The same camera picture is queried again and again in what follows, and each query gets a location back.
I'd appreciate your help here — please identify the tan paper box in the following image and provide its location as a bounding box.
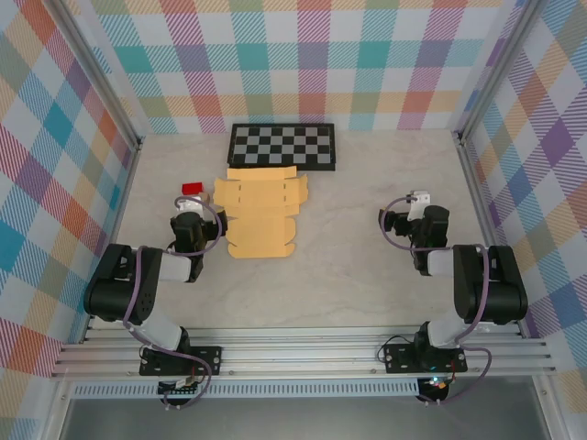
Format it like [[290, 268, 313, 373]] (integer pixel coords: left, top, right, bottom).
[[214, 167, 309, 260]]

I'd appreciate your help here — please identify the black grey checkerboard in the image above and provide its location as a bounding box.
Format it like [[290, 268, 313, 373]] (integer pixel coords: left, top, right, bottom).
[[226, 122, 338, 172]]

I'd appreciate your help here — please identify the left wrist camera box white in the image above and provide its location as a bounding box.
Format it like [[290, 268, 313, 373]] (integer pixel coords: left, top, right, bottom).
[[176, 194, 206, 215]]

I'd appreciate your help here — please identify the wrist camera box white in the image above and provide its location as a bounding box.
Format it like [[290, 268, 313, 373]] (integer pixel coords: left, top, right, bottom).
[[406, 189, 432, 222], [176, 194, 206, 215]]

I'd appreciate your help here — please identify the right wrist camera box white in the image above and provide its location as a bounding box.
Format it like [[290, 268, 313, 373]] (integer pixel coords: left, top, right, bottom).
[[406, 189, 432, 222]]

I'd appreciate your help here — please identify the aluminium side rail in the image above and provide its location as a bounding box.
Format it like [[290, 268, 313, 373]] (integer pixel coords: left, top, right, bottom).
[[81, 137, 144, 345], [453, 132, 526, 338]]

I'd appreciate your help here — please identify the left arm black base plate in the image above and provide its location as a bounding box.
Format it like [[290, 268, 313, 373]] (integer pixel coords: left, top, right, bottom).
[[138, 346, 223, 378]]

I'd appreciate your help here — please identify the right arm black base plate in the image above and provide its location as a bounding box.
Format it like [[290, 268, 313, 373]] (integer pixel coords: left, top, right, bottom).
[[383, 343, 469, 375]]

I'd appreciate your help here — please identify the aluminium mounting rail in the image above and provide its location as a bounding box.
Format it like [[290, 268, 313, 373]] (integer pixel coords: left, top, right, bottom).
[[50, 325, 559, 380]]

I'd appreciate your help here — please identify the aluminium frame post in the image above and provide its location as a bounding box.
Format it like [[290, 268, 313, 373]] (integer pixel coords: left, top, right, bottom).
[[451, 0, 547, 143], [45, 0, 143, 150]]

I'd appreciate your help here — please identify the slotted grey cable duct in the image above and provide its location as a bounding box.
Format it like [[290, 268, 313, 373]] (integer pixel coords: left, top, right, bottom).
[[72, 383, 421, 399]]

